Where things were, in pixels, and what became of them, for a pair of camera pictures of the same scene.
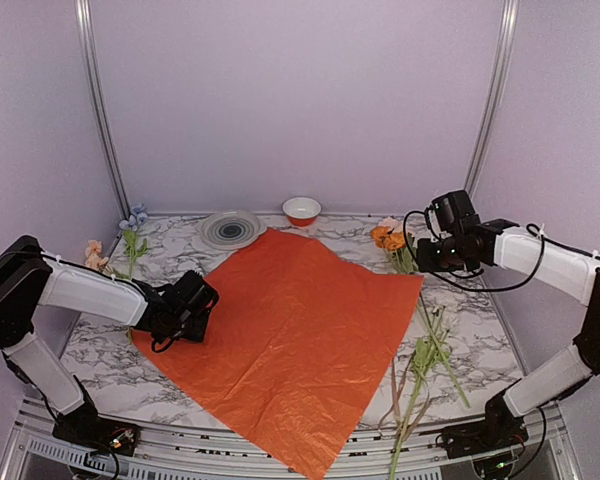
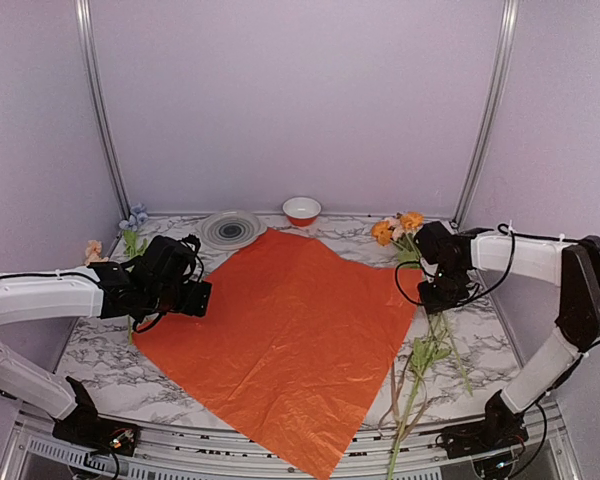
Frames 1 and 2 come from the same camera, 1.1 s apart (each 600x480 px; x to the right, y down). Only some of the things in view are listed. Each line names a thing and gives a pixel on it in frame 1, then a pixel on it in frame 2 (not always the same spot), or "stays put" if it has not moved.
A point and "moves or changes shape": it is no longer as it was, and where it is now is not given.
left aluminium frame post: [103, 118] stays put
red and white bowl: [301, 211] stays put
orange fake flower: [395, 242] moves or changes shape
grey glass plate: [232, 229] stays put
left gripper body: [185, 330] -> [193, 304]
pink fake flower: [392, 223] moves or changes shape
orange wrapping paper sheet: [299, 344] stays put
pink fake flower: [94, 259] stays put
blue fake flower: [135, 244] stays put
